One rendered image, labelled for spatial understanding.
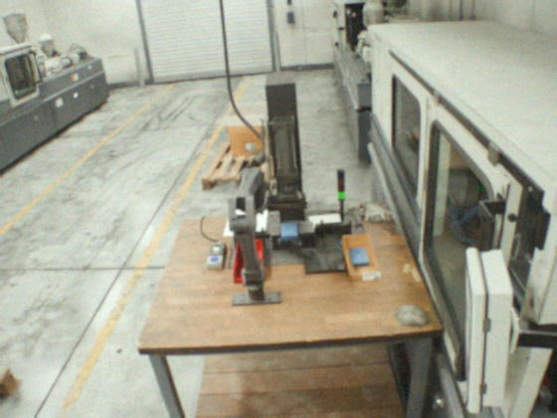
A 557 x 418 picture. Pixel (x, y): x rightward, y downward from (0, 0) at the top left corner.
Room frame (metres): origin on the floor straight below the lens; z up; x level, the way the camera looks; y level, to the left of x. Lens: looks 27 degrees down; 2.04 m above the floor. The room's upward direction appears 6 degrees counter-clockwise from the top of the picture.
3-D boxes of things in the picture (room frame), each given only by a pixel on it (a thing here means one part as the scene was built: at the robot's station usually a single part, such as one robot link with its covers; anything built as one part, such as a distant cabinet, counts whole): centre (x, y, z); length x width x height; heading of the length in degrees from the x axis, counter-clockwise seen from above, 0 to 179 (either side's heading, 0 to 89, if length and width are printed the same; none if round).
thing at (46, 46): (8.87, 4.09, 1.60); 2.54 x 0.84 x 1.26; 173
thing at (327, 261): (1.64, -0.20, 0.91); 0.17 x 0.16 x 0.02; 86
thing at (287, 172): (1.83, -0.08, 1.37); 0.11 x 0.09 x 0.30; 86
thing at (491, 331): (0.73, -0.51, 1.27); 0.23 x 0.18 x 0.38; 83
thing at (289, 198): (1.90, -0.08, 1.22); 0.26 x 0.18 x 0.30; 176
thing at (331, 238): (1.90, -0.12, 0.88); 0.65 x 0.50 x 0.03; 86
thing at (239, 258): (1.67, 0.12, 0.93); 0.25 x 0.12 x 0.06; 176
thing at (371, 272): (1.61, -0.36, 0.93); 0.25 x 0.13 x 0.08; 176
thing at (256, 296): (1.44, 0.10, 0.94); 0.20 x 0.07 x 0.08; 86
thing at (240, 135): (5.36, 0.13, 0.40); 0.67 x 0.60 x 0.50; 168
